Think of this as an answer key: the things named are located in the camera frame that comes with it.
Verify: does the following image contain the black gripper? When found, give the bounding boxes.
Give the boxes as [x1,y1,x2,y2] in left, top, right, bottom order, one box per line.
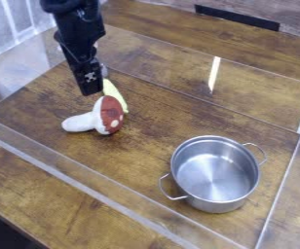
[54,8,106,96]

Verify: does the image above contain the brown and white plush mushroom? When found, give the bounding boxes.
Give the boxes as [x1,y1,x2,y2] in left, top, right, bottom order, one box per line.
[62,95,125,135]

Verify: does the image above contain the silver pot with handles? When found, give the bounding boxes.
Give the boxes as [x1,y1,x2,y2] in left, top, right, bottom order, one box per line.
[158,135,268,214]

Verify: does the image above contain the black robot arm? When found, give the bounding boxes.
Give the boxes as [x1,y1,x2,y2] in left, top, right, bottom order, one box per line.
[39,0,106,96]

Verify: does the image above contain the black bar on table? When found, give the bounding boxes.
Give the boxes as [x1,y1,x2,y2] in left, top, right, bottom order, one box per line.
[194,4,280,31]

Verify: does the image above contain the clear acrylic front barrier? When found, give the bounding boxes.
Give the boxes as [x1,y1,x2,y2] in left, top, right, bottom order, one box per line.
[0,124,246,249]

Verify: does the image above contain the spoon with yellow handle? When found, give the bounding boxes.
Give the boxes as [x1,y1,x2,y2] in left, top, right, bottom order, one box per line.
[101,64,129,114]

